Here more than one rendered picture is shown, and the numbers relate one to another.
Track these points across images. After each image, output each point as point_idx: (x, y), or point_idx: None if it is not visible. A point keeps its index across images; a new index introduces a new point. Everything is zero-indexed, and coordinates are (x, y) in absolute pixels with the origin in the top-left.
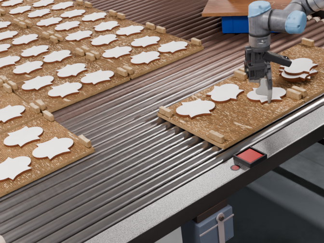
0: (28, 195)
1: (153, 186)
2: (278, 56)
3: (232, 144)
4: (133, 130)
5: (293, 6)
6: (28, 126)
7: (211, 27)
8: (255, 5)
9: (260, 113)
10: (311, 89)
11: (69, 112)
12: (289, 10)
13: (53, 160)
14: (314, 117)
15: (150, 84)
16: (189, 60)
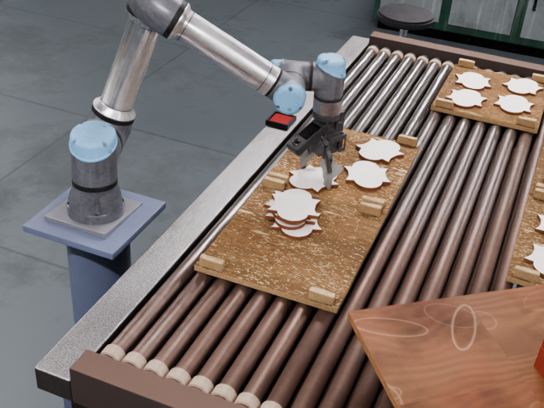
0: (434, 79)
1: (344, 95)
2: (302, 131)
3: None
4: (422, 132)
5: (289, 67)
6: (533, 116)
7: None
8: (332, 53)
9: None
10: (261, 197)
11: (526, 144)
12: (290, 61)
13: (450, 92)
14: (241, 171)
15: (490, 193)
16: (502, 258)
